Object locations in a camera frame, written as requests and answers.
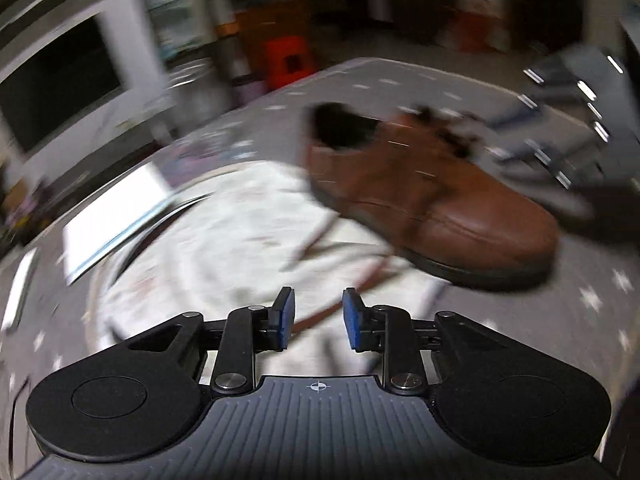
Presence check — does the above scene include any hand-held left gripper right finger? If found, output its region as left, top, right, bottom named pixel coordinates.
left=341, top=287, right=506, bottom=398

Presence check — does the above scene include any brown leather shoe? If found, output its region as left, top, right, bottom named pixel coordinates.
left=302, top=102, right=560, bottom=291

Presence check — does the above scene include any brown shoelace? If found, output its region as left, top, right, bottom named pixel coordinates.
left=280, top=212, right=401, bottom=335

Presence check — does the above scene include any red plastic stool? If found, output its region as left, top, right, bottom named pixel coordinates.
left=264, top=37, right=317, bottom=92

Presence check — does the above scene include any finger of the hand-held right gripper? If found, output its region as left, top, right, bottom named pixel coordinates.
left=482, top=46, right=626, bottom=132
left=492, top=125, right=606, bottom=191

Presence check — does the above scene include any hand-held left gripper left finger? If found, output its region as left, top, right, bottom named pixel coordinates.
left=125, top=286, right=297, bottom=397

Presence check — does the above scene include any black television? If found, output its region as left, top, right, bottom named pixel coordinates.
left=0, top=15, right=123, bottom=156

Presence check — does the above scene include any slim white box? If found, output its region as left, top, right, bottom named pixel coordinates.
left=0, top=247, right=40, bottom=335

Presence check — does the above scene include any white cloth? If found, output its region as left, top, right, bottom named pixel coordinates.
left=92, top=160, right=451, bottom=376

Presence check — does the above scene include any white notebook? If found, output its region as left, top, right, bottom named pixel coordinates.
left=62, top=164, right=176, bottom=283

